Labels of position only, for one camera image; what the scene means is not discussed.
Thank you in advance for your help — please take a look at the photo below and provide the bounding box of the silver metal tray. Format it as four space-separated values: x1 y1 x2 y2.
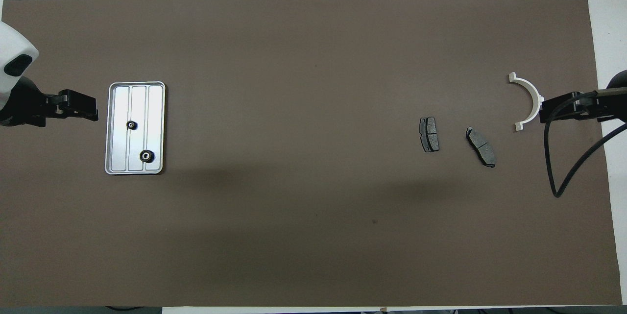
104 81 166 175

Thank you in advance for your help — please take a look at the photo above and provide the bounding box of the short grey brake pad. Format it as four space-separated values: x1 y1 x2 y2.
419 117 440 153

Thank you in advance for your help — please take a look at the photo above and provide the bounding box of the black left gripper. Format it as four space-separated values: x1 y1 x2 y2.
0 76 99 127

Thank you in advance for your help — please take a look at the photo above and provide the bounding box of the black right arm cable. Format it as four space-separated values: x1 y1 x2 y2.
545 91 627 198

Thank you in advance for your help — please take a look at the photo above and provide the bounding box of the long grey brake pad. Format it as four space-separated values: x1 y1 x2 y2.
465 127 497 168

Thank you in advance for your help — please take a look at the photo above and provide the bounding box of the brown table mat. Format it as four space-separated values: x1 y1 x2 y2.
0 0 623 307

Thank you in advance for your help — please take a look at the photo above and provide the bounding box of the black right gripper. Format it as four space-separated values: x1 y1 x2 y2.
540 70 627 123

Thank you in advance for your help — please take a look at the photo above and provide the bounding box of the white semicircular bracket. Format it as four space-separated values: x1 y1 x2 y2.
508 72 545 132

